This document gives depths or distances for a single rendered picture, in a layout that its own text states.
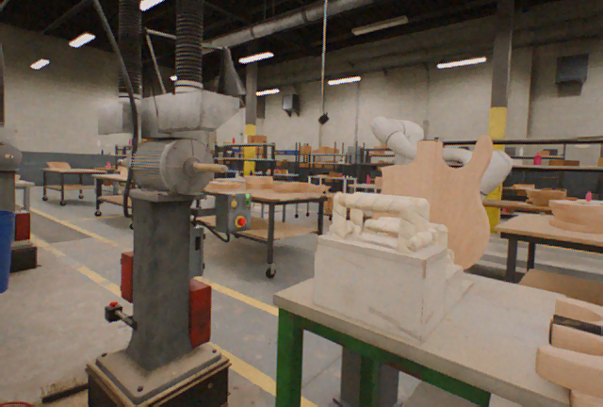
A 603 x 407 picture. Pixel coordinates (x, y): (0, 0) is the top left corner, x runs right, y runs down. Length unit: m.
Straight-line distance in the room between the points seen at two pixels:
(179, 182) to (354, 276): 0.96
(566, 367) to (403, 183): 0.61
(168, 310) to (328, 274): 1.14
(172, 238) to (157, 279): 0.19
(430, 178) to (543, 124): 10.92
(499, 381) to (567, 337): 0.18
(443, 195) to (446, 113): 11.39
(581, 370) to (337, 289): 0.44
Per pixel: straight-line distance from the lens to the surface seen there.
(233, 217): 1.68
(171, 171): 1.49
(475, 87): 12.37
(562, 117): 11.95
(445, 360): 0.73
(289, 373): 1.00
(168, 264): 1.73
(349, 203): 0.76
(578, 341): 0.84
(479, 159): 1.03
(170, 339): 1.88
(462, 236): 1.05
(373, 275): 0.75
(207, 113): 1.24
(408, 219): 0.71
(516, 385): 0.72
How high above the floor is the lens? 1.28
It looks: 3 degrees down
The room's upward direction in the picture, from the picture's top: 2 degrees clockwise
